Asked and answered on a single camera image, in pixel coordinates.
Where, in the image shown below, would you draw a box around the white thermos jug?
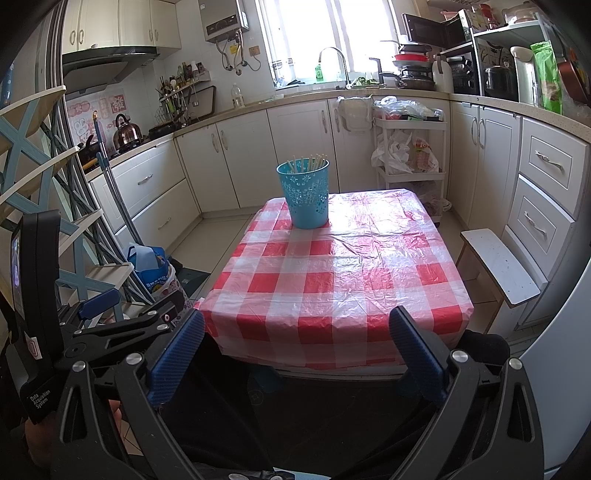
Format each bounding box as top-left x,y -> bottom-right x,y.
510,46 -> 541,106

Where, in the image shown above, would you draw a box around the blue white bag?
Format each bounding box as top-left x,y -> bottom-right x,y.
127,244 -> 176,301

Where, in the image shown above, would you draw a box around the steel kettle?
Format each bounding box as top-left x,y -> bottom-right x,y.
113,114 -> 143,149

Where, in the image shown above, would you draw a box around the pile of wooden chopsticks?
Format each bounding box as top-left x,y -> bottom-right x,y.
286,154 -> 329,174

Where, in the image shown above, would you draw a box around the white wall cabinets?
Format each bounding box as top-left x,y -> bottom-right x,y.
60,0 -> 182,55

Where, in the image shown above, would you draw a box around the grey counter shelf rack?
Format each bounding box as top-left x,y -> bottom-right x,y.
438,18 -> 555,100

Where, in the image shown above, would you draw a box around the black range hood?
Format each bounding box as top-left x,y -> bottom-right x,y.
62,46 -> 160,95

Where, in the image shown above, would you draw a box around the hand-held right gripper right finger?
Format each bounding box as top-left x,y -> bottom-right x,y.
342,305 -> 546,480

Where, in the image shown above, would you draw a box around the green packet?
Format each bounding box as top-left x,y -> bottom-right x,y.
530,41 -> 563,115

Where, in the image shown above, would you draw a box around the stack of cookware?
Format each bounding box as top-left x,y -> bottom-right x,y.
379,41 -> 437,92

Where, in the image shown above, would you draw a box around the pink wall stickers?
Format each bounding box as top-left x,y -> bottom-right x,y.
67,95 -> 127,144

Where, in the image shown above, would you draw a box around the grey metal tube frame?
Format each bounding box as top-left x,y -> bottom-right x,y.
46,0 -> 153,305

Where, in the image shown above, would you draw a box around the white plastic jug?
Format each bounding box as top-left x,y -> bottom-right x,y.
431,58 -> 454,93

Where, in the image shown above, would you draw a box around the white wooden stool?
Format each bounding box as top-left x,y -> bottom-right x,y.
455,228 -> 542,309

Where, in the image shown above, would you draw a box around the black cooking pot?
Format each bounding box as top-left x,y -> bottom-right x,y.
484,65 -> 518,100

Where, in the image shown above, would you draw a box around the dark floor mat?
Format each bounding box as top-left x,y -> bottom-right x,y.
178,268 -> 211,296

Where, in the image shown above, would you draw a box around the blue beige folding shelf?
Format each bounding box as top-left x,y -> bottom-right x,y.
0,85 -> 134,324

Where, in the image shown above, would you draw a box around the wall utensil rack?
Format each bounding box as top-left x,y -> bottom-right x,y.
159,69 -> 212,125

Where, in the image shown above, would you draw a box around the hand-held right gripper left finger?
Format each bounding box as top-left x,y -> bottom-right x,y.
51,310 -> 232,480

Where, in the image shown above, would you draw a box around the blue grey mop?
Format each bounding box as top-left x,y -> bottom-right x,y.
91,113 -> 141,247

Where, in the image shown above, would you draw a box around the grey water heater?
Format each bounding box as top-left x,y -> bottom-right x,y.
198,0 -> 250,44

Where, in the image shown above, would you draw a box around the red checked plastic tablecloth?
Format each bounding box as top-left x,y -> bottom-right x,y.
196,188 -> 475,370

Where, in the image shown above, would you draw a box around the clear plastic bags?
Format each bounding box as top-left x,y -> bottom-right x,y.
374,96 -> 446,121

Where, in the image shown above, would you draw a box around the white hanging bin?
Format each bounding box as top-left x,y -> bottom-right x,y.
338,95 -> 374,133

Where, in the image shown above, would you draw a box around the person's legs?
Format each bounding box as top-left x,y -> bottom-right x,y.
157,330 -> 511,480

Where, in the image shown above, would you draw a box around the black wok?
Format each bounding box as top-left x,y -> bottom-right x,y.
76,138 -> 105,167

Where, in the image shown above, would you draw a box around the bright window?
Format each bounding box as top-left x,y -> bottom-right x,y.
256,0 -> 407,86

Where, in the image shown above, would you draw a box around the blue perforated plastic basket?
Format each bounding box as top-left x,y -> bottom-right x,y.
276,159 -> 330,230

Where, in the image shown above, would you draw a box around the copper frying pan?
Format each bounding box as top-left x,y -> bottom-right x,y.
556,58 -> 589,104

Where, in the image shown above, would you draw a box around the white plastic bag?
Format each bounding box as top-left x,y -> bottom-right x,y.
372,130 -> 413,174

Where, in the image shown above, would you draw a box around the black framed tray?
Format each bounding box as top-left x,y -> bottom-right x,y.
187,85 -> 217,121

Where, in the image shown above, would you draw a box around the black toaster oven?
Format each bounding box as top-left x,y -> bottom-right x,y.
445,54 -> 483,95

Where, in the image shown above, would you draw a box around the lidded glass bowl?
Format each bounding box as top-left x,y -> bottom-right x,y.
503,2 -> 541,24

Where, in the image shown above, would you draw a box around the white refrigerator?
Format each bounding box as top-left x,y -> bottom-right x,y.
519,258 -> 591,480

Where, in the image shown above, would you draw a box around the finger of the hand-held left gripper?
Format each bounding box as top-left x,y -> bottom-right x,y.
76,290 -> 185,344
60,290 -> 120,329

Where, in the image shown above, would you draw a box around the chrome sink faucet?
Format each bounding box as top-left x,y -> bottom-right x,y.
318,47 -> 352,89

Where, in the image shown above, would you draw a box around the white door cabinet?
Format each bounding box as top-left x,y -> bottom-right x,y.
450,102 -> 522,232
175,99 -> 382,215

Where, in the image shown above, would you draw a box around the white drawer cabinet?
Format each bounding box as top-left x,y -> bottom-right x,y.
505,117 -> 591,330
88,138 -> 201,250

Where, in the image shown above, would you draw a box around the floral patterned bag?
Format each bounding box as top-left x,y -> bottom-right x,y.
159,265 -> 189,315

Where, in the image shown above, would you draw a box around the printed beige plastic bag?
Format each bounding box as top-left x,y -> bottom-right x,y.
410,137 -> 439,173

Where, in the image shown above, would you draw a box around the black microwave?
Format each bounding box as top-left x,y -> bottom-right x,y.
402,11 -> 476,49

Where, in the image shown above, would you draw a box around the person's left hand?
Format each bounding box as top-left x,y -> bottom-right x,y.
25,415 -> 54,462

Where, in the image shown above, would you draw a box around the white storage cart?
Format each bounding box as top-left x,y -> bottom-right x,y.
372,97 -> 448,222

